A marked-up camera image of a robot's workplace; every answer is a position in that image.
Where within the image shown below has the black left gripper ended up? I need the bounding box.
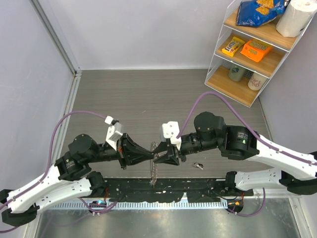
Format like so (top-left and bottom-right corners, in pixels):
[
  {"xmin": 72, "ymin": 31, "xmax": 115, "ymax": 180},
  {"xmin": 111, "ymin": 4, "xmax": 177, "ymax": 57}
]
[{"xmin": 86, "ymin": 132, "xmax": 155, "ymax": 169}]

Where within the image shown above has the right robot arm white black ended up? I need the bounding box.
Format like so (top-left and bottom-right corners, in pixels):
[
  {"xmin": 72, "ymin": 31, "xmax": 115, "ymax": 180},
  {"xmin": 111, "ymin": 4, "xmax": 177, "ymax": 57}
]
[{"xmin": 154, "ymin": 112, "xmax": 317, "ymax": 195}]

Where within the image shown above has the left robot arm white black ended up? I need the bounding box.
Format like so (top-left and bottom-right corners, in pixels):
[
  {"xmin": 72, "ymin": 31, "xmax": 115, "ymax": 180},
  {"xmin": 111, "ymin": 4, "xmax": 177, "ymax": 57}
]
[{"xmin": 0, "ymin": 133, "xmax": 154, "ymax": 227}]

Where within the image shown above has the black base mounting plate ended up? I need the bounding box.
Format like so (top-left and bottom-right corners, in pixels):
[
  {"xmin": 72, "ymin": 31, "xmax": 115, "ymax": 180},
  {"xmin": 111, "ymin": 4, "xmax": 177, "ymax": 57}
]
[{"xmin": 101, "ymin": 178, "xmax": 254, "ymax": 203}]

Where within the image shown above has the grey green cup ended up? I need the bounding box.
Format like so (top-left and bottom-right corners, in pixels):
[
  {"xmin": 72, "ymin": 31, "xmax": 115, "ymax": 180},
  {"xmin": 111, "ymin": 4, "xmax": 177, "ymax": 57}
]
[{"xmin": 228, "ymin": 64, "xmax": 246, "ymax": 82}]

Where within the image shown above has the white printed cup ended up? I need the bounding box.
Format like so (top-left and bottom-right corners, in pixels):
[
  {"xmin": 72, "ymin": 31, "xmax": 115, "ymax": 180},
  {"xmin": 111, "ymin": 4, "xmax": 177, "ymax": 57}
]
[{"xmin": 248, "ymin": 72, "xmax": 267, "ymax": 91}]

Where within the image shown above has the yellow candy bag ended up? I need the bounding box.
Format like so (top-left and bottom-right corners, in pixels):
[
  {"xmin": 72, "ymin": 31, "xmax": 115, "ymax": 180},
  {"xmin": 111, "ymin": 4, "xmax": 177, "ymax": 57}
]
[{"xmin": 221, "ymin": 37, "xmax": 245, "ymax": 57}]

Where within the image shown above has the orange candy bag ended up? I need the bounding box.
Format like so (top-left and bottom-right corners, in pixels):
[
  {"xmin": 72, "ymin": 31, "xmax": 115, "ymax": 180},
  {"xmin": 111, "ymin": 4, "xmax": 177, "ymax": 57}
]
[{"xmin": 241, "ymin": 39, "xmax": 273, "ymax": 62}]

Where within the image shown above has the blue chips bag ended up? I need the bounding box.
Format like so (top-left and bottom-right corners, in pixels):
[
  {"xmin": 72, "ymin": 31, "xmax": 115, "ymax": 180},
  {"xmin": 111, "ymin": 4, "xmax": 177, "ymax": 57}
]
[{"xmin": 236, "ymin": 0, "xmax": 287, "ymax": 27}]

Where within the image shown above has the white paper towel roll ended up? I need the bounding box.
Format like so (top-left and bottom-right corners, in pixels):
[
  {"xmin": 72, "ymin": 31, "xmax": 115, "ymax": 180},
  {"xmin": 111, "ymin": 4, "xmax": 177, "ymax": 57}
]
[{"xmin": 276, "ymin": 0, "xmax": 317, "ymax": 38}]

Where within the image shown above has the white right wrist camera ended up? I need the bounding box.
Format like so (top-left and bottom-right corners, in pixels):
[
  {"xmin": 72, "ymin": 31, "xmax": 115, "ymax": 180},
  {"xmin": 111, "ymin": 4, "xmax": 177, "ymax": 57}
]
[{"xmin": 160, "ymin": 121, "xmax": 181, "ymax": 146}]

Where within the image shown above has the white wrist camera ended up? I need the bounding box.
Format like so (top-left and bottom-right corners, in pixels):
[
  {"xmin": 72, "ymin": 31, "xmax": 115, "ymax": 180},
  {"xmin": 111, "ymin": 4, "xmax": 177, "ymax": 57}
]
[
  {"xmin": 160, "ymin": 121, "xmax": 181, "ymax": 146},
  {"xmin": 105, "ymin": 116, "xmax": 123, "ymax": 151}
]

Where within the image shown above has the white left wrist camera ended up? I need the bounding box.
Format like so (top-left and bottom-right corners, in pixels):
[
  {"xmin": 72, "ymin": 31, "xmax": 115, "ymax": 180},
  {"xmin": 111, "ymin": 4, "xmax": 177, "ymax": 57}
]
[{"xmin": 105, "ymin": 116, "xmax": 123, "ymax": 151}]

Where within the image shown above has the aluminium cable duct rail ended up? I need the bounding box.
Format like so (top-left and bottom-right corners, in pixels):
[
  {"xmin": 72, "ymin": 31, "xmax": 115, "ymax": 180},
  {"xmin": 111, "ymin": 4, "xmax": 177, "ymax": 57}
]
[{"xmin": 50, "ymin": 198, "xmax": 227, "ymax": 210}]

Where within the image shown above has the white wire wooden shelf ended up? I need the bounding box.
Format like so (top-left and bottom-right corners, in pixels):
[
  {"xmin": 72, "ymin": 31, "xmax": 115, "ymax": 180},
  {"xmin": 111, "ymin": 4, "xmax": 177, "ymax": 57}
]
[{"xmin": 205, "ymin": 0, "xmax": 312, "ymax": 108}]

